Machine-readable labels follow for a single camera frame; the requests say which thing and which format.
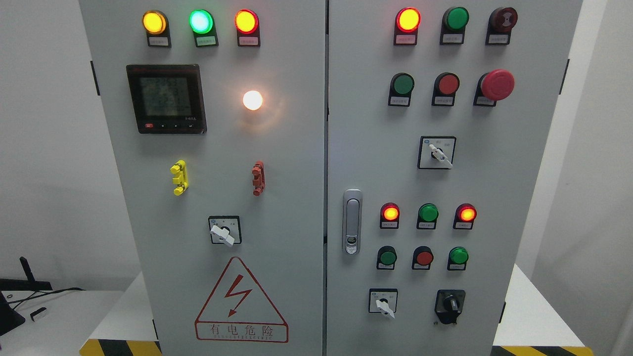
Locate red emergency stop mushroom button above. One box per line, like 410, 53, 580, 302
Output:
473, 68, 515, 107

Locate green push button upper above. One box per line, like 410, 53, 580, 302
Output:
388, 72, 414, 107

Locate green indicator top right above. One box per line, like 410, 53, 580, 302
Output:
440, 6, 470, 45

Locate black rotary knob switch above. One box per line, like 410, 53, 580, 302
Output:
434, 289, 466, 324

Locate red lit indicator top right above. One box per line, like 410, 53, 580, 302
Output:
393, 7, 421, 46

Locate white glowing indicator lamp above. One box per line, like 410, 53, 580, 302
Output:
242, 90, 263, 111

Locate yellow indicator light top left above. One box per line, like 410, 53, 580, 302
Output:
142, 10, 172, 48

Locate green indicator middle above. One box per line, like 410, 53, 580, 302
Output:
416, 203, 439, 230

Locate red push button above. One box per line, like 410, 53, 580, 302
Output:
411, 246, 434, 270
431, 72, 460, 106

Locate green lit indicator light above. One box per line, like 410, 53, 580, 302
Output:
188, 9, 219, 47

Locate black cable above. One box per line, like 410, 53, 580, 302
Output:
4, 287, 86, 310

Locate red terminal connector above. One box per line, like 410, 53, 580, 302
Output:
251, 161, 266, 196

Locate red lit indicator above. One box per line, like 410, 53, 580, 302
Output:
393, 7, 421, 46
380, 202, 400, 228

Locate red push button lower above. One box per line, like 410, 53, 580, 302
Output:
411, 246, 434, 270

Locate dark red buzzer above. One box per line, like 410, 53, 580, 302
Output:
486, 7, 518, 45

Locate small white black device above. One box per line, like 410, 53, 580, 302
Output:
30, 307, 48, 322

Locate white selector switch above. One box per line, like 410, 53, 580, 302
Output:
368, 288, 398, 318
417, 136, 456, 170

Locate white selector switch left door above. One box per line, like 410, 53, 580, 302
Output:
208, 216, 242, 246

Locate yellow terminal connector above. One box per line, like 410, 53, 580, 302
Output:
170, 160, 188, 196

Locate black monitor stand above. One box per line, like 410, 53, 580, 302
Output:
0, 256, 53, 337

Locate red high voltage warning sticker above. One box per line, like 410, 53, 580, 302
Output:
194, 256, 289, 343

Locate silver door latch handle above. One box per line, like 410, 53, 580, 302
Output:
342, 189, 362, 255

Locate green push button lower left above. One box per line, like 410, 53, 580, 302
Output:
377, 245, 398, 270

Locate red lit indicator middle left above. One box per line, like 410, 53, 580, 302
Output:
380, 202, 400, 228

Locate white platform with hazard stripes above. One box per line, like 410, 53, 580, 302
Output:
79, 267, 593, 356

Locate red push button upper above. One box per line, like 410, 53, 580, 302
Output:
431, 72, 460, 106

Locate black digital power meter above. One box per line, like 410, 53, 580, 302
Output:
126, 64, 207, 134

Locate white selector switch lower right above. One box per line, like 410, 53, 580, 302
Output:
368, 288, 398, 318

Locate white selector switch upper right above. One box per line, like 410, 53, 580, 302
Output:
417, 136, 456, 170

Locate red-orange indicator light left door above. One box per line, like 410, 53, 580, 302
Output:
234, 8, 261, 47

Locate grey electrical control cabinet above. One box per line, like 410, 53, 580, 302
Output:
79, 0, 583, 356

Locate red indicator middle right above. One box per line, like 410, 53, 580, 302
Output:
452, 203, 477, 230

